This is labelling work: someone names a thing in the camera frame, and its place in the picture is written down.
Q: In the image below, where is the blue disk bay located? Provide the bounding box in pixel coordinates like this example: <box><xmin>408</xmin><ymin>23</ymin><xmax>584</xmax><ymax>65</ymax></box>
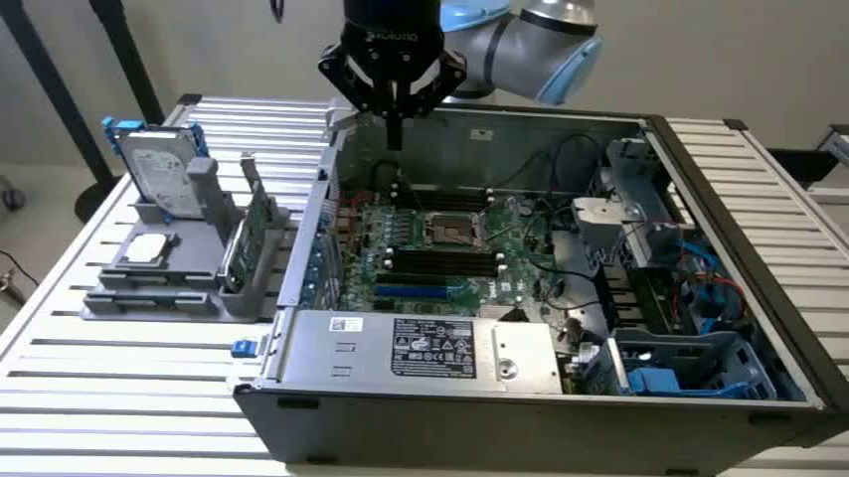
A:
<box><xmin>604</xmin><ymin>326</ymin><xmax>779</xmax><ymax>399</ymax></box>

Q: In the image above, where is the black stand pole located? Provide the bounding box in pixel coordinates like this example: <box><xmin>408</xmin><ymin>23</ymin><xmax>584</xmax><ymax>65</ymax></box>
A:
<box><xmin>0</xmin><ymin>0</ymin><xmax>125</xmax><ymax>223</ymax></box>
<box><xmin>87</xmin><ymin>0</ymin><xmax>167</xmax><ymax>125</ymax></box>

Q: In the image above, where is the metal drive cage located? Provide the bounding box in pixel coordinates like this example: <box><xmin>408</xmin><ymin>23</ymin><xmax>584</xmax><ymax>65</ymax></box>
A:
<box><xmin>601</xmin><ymin>137</ymin><xmax>700</xmax><ymax>272</ymax></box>

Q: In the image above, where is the neighbouring metal table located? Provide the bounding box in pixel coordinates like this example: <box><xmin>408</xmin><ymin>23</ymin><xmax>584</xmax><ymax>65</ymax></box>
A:
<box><xmin>768</xmin><ymin>122</ymin><xmax>849</xmax><ymax>205</ymax></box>

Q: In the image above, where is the green graphics card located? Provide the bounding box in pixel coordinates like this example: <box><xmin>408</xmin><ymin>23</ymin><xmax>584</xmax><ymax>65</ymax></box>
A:
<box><xmin>221</xmin><ymin>153</ymin><xmax>282</xmax><ymax>295</ymax></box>

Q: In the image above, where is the black wire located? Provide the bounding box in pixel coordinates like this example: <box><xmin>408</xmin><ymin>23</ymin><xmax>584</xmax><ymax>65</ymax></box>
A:
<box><xmin>528</xmin><ymin>134</ymin><xmax>609</xmax><ymax>200</ymax></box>

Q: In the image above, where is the grey power supply unit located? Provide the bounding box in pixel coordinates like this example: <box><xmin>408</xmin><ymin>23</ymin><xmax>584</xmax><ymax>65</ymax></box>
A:
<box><xmin>277</xmin><ymin>309</ymin><xmax>566</xmax><ymax>397</ymax></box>

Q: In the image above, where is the blue wire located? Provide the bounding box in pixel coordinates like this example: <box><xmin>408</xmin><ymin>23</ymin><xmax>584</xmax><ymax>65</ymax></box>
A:
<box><xmin>673</xmin><ymin>237</ymin><xmax>725</xmax><ymax>342</ymax></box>

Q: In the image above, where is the grey parts rack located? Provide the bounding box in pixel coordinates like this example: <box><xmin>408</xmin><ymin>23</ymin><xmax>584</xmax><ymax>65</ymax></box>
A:
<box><xmin>79</xmin><ymin>157</ymin><xmax>302</xmax><ymax>325</ymax></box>

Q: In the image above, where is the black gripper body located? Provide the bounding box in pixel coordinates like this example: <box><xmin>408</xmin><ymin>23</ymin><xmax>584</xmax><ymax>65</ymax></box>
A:
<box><xmin>337</xmin><ymin>0</ymin><xmax>448</xmax><ymax>120</ymax></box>

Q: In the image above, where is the small silver disk drive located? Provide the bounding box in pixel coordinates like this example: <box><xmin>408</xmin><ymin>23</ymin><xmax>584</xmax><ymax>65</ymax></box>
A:
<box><xmin>126</xmin><ymin>233</ymin><xmax>175</xmax><ymax>263</ymax></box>

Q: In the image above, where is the blue expansion slot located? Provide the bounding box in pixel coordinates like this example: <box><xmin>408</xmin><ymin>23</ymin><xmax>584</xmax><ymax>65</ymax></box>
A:
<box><xmin>376</xmin><ymin>283</ymin><xmax>452</xmax><ymax>300</ymax></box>

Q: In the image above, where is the black open PC case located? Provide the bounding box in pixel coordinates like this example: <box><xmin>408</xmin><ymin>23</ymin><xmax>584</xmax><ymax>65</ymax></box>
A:
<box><xmin>233</xmin><ymin>104</ymin><xmax>849</xmax><ymax>467</ymax></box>

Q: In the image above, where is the green motherboard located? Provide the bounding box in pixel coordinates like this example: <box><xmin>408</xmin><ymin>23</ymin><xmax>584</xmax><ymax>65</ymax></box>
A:
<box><xmin>334</xmin><ymin>191</ymin><xmax>572</xmax><ymax>319</ymax></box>

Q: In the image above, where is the hard disk with blue rails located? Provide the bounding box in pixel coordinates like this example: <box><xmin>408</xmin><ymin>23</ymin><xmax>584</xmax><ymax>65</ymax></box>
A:
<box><xmin>102</xmin><ymin>116</ymin><xmax>211</xmax><ymax>221</ymax></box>

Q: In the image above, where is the CPU socket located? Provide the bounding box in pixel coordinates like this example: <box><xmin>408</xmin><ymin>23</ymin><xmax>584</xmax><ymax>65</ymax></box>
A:
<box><xmin>421</xmin><ymin>210</ymin><xmax>481</xmax><ymax>248</ymax></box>

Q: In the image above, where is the red wire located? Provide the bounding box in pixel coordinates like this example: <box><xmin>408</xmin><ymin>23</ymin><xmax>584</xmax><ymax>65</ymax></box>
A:
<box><xmin>707</xmin><ymin>273</ymin><xmax>745</xmax><ymax>322</ymax></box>

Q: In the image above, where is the black RAM slot bank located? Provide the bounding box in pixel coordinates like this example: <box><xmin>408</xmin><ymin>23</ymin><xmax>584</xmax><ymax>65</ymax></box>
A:
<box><xmin>388</xmin><ymin>246</ymin><xmax>510</xmax><ymax>278</ymax></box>
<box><xmin>390</xmin><ymin>184</ymin><xmax>498</xmax><ymax>214</ymax></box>

